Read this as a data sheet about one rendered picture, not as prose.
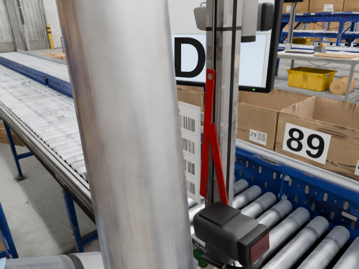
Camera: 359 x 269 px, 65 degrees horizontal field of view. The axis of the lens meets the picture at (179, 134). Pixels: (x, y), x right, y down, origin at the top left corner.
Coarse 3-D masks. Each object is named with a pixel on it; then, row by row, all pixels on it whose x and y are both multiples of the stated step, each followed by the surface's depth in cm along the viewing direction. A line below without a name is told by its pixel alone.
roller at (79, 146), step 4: (80, 144) 156; (64, 148) 151; (68, 148) 151; (72, 148) 152; (76, 148) 153; (80, 148) 154; (56, 152) 150; (60, 152) 148; (64, 152) 149; (68, 152) 151
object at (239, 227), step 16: (208, 208) 48; (224, 208) 47; (208, 224) 45; (224, 224) 43; (240, 224) 43; (256, 224) 43; (208, 240) 45; (224, 240) 42; (240, 240) 40; (256, 240) 41; (208, 256) 50; (224, 256) 46; (240, 256) 41; (256, 256) 41
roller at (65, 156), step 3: (75, 150) 149; (78, 150) 149; (81, 150) 149; (66, 153) 146; (69, 153) 146; (72, 153) 146; (75, 153) 147; (78, 153) 148; (81, 153) 149; (60, 156) 145; (63, 156) 143; (66, 156) 144; (69, 156) 145; (72, 156) 146; (63, 159) 143
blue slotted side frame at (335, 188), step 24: (24, 72) 373; (72, 96) 258; (240, 168) 122; (264, 168) 112; (288, 168) 100; (264, 192) 116; (288, 192) 107; (312, 192) 99; (336, 192) 89; (312, 216) 102; (336, 216) 95
